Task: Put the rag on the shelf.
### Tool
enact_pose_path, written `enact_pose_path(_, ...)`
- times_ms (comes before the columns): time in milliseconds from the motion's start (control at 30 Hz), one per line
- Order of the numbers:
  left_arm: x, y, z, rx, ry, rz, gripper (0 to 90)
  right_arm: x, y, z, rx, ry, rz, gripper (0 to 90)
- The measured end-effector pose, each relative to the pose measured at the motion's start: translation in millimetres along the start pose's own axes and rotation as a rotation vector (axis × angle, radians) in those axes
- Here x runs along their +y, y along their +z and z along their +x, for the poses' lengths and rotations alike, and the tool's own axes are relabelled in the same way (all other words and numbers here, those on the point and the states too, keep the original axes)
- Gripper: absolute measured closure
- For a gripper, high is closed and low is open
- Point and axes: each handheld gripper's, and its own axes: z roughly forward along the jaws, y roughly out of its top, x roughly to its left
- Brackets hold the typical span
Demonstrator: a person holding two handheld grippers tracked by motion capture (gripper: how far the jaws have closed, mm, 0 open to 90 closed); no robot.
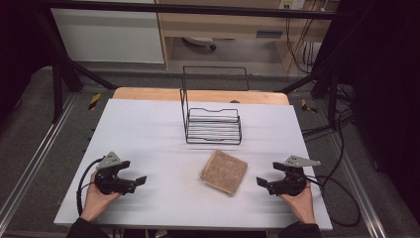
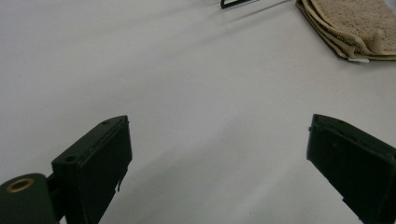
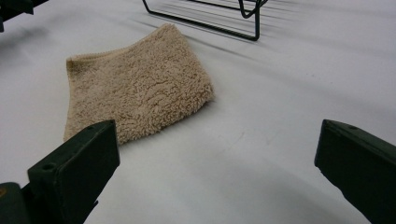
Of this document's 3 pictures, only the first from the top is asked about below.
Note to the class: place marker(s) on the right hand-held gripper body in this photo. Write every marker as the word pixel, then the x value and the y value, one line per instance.
pixel 292 183

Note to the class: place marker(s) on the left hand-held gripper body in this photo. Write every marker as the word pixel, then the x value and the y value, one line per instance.
pixel 107 183

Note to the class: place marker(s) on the brown towel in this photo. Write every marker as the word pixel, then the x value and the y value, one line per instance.
pixel 224 172

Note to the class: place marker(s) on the person's left hand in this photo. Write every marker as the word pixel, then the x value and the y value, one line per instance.
pixel 94 203

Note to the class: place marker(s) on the person's right hand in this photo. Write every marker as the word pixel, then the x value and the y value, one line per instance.
pixel 303 206

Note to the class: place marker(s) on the yellow black floor tape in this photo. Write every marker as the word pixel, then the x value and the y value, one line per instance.
pixel 94 101
pixel 307 106

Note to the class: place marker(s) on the wooden table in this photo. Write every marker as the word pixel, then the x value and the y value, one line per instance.
pixel 204 95

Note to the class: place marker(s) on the black curtain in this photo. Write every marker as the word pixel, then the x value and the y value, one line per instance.
pixel 20 49
pixel 386 99

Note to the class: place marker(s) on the white cabinet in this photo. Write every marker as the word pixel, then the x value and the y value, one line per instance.
pixel 105 36

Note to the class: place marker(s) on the office chair base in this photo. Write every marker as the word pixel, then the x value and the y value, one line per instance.
pixel 199 41

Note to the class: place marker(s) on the light wooden desk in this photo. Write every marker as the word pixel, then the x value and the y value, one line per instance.
pixel 231 24

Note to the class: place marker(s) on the aluminium floor rail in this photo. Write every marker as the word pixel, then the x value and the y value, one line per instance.
pixel 360 195
pixel 33 162

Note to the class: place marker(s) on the white wall socket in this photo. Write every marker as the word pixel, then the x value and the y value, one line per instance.
pixel 292 4

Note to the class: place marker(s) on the black metal frame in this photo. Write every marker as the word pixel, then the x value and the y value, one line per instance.
pixel 198 9

